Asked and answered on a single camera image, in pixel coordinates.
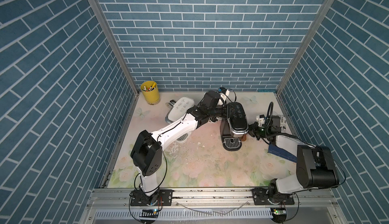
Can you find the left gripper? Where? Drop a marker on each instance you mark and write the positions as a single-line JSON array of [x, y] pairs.
[[224, 111]]

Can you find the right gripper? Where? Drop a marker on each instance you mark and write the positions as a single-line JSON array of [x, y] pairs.
[[251, 130]]

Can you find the black coffee machine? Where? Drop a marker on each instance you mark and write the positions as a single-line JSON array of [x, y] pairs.
[[233, 127]]

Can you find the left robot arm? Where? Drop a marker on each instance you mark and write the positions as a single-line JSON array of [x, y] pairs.
[[148, 151]]

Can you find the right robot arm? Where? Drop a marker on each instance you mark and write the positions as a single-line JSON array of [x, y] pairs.
[[315, 166]]

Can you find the white coffee machine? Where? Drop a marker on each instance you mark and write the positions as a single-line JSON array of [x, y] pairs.
[[179, 110]]

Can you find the blue book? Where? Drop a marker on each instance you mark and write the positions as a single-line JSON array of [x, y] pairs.
[[274, 150]]

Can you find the yellow pen cup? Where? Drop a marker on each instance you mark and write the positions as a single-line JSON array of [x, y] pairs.
[[150, 92]]

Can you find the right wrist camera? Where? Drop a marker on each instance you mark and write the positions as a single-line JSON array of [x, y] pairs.
[[266, 121]]

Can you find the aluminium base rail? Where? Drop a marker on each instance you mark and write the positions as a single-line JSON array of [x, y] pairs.
[[211, 206]]

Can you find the right metal corner post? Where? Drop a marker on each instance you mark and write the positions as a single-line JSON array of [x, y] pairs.
[[323, 10]]

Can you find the metal corner post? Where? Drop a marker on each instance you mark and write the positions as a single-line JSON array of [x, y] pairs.
[[323, 10], [112, 42]]

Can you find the left metal corner post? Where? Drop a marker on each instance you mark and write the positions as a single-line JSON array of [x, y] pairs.
[[112, 42]]

